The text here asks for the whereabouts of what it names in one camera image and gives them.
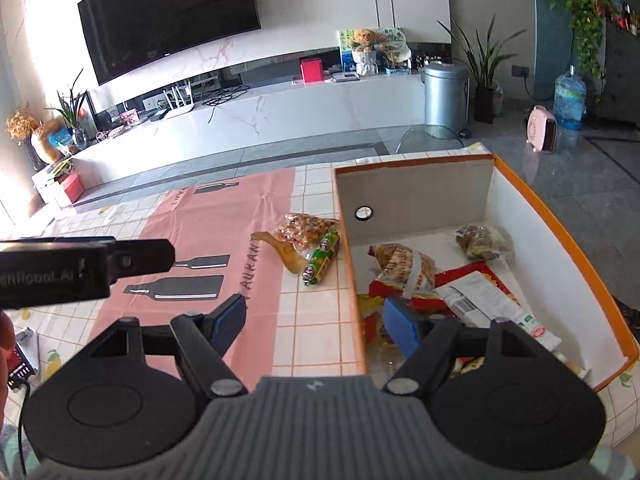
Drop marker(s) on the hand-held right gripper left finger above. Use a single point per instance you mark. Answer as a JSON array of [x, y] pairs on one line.
[[227, 322]]

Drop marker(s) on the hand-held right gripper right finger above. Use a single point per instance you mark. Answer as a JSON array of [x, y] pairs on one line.
[[400, 321]]

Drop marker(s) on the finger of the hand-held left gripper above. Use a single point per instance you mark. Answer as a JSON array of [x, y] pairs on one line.
[[145, 257]]

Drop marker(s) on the yellow snack packet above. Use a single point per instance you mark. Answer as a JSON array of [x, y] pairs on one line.
[[367, 304]]

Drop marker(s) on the striped stick snack bag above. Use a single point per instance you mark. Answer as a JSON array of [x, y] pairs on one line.
[[405, 270]]

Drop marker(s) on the white snack packet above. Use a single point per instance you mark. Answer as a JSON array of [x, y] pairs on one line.
[[480, 305]]

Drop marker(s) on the red snack packet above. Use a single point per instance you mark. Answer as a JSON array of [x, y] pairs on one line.
[[492, 280]]

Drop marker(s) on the green sausage packet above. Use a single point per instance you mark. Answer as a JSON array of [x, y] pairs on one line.
[[320, 257]]

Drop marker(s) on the brown snack pack red label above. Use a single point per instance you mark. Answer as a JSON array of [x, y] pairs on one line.
[[475, 240]]

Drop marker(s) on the orange peanut snack packet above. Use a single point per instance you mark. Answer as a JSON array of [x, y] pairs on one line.
[[305, 227]]

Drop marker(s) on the orange storage box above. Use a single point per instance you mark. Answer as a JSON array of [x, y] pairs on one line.
[[525, 240]]

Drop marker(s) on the pink printed mat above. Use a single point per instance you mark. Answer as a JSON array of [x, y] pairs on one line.
[[200, 230]]

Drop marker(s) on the red gift box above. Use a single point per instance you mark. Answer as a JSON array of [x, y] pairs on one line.
[[70, 190]]

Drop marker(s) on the black electronic device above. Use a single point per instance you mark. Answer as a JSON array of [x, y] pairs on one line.
[[22, 360]]

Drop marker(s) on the dried flower vase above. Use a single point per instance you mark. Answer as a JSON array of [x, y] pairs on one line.
[[27, 135]]

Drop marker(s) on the white router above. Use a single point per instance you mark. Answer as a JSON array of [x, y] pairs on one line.
[[177, 102]]

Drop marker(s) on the small potted plant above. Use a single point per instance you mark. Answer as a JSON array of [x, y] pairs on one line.
[[75, 110]]

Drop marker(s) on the glass side table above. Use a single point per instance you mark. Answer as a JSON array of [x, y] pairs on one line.
[[430, 137]]

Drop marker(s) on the white marble media cabinet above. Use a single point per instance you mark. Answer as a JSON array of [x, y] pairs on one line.
[[280, 115]]

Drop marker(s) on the silver trash can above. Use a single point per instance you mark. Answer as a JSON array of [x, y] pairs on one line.
[[444, 100]]

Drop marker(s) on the pink heater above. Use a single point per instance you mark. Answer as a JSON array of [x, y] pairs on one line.
[[542, 130]]

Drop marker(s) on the black television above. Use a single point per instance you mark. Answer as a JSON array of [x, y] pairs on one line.
[[165, 15]]

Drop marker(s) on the potted grass plant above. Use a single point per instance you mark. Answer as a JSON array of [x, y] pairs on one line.
[[482, 70]]

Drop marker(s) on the teddy bear bouquet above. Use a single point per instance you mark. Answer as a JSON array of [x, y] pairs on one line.
[[364, 50]]

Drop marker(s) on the framed picture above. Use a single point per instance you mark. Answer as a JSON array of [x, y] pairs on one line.
[[392, 45]]

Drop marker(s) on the blue water bottle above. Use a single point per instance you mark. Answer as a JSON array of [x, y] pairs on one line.
[[570, 100]]

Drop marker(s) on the dark cabinet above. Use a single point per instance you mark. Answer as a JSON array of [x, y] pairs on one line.
[[622, 75]]

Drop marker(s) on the hanging vine plant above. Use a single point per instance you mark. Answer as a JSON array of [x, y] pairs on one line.
[[590, 20]]

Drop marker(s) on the wall socket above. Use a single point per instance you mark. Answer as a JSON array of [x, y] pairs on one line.
[[521, 71]]

